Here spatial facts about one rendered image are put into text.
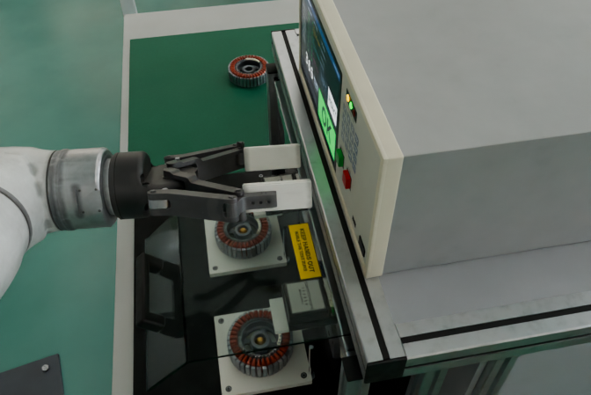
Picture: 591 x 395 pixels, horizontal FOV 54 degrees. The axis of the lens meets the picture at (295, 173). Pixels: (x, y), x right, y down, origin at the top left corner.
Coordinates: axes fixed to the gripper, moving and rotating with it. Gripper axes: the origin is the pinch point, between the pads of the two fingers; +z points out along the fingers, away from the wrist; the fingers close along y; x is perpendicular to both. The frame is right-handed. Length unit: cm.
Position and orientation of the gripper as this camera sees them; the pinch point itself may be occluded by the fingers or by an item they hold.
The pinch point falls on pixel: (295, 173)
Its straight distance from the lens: 66.6
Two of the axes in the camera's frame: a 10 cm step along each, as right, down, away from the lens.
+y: 0.8, 3.1, -9.5
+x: -0.5, -9.5, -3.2
